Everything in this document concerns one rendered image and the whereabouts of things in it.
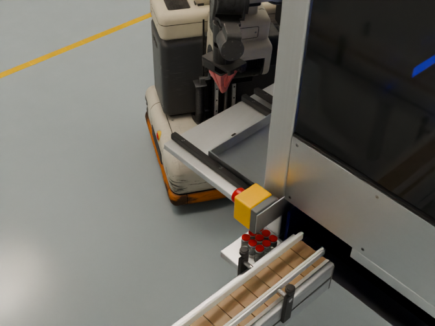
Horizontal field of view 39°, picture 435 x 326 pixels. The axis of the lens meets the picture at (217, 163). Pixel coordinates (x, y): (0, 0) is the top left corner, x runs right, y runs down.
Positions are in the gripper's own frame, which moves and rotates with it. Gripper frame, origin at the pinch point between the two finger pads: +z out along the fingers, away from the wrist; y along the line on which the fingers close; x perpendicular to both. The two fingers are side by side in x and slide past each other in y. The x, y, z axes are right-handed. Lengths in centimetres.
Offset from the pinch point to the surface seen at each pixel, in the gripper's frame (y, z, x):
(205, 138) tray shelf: -7.2, 20.3, -0.1
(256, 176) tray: 14.4, 20.8, -1.0
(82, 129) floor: -136, 104, 30
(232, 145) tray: 0.9, 19.8, 2.8
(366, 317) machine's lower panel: 60, 26, -12
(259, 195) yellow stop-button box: 29.9, 6.5, -17.0
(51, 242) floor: -80, 106, -24
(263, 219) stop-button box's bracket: 33.7, 10.1, -19.2
